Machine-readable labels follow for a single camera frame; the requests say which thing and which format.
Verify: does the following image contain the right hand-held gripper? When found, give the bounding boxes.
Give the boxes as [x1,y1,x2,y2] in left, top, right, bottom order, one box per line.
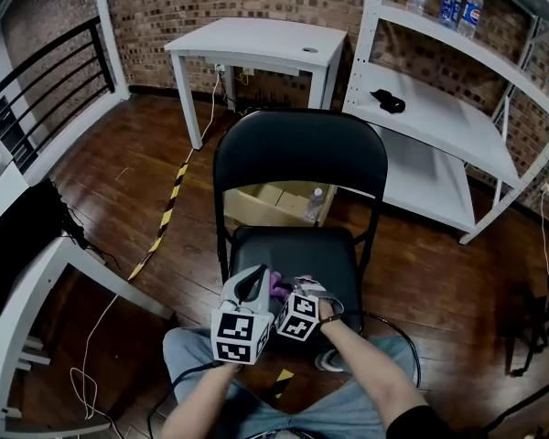
[274,275,344,341]

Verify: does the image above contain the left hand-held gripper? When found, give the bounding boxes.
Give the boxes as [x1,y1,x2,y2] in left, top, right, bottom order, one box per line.
[210,264,275,365]

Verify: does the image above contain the purple cloth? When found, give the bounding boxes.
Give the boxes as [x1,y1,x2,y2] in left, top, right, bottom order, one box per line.
[268,269,298,302]

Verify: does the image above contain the person's right forearm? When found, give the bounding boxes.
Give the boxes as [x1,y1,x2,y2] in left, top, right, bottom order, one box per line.
[318,320,429,434]

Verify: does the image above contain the person's left forearm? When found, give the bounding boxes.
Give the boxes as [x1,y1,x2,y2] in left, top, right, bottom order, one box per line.
[162,361,242,439]

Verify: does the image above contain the person's left leg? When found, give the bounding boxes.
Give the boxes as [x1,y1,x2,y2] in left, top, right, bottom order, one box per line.
[162,327,275,439]

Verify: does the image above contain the person's leg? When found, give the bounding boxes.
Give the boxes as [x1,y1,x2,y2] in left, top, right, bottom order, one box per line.
[255,335,417,439]
[162,327,275,439]

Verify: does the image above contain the person's right white shoe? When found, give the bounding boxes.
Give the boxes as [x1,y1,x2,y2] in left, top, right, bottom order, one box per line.
[314,348,347,373]

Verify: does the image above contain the clear plastic bottle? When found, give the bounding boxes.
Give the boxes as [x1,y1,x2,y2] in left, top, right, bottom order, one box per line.
[305,187,325,221]

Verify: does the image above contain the open cardboard box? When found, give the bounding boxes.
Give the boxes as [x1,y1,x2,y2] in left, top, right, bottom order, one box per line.
[222,180,339,228]

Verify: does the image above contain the short yellow black tape strip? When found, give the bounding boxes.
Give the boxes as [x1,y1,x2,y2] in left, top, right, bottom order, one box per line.
[274,368,295,400]

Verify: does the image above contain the long yellow black floor tape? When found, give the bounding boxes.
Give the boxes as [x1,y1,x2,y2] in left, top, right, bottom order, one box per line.
[127,161,191,284]

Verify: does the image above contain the person's right leg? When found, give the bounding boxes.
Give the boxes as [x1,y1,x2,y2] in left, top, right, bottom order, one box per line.
[255,335,417,439]

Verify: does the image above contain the black folding chair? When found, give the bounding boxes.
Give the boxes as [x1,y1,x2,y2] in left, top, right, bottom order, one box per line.
[212,109,390,292]

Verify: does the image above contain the person's black shirt sleeve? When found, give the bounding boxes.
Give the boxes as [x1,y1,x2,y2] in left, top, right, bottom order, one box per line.
[386,404,468,439]

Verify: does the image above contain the white desk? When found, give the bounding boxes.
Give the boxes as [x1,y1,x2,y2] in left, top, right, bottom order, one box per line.
[0,157,175,434]

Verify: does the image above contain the white metal shelf rack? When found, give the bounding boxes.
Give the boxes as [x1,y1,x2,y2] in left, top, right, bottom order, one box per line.
[341,0,549,246]

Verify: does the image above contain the black fabric bag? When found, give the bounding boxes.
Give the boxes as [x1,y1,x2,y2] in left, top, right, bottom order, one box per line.
[0,178,68,318]

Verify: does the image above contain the black metal stand legs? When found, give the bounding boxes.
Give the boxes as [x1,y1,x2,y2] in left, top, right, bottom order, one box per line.
[479,372,549,439]

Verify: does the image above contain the small white table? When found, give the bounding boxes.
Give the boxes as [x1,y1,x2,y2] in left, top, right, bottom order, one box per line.
[163,16,349,151]

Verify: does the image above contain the black metal railing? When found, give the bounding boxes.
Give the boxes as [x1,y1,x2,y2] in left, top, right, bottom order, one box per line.
[0,15,116,176]

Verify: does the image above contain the black electronic box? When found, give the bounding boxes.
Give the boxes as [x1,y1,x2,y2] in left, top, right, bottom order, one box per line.
[0,96,40,173]

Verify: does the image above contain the white steel column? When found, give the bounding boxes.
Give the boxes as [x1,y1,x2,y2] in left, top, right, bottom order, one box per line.
[92,0,132,102]

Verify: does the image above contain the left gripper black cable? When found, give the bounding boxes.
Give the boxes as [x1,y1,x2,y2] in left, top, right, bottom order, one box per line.
[145,363,221,439]

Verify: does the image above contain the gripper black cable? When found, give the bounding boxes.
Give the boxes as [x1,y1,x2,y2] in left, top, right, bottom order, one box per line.
[145,363,221,439]
[336,309,423,389]

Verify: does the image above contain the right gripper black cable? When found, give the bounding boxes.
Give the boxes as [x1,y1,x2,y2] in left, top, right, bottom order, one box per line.
[336,309,423,389]

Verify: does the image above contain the long white floor cable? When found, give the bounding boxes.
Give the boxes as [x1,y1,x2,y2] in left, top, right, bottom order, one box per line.
[70,64,225,439]

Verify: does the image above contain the black cord bundle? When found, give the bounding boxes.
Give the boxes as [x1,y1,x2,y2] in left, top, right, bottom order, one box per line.
[61,198,120,272]

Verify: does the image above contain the black strap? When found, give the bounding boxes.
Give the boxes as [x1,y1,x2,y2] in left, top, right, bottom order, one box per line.
[369,88,407,114]

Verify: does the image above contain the thin white wall cable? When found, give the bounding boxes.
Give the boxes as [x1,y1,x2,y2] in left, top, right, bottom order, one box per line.
[539,189,549,276]

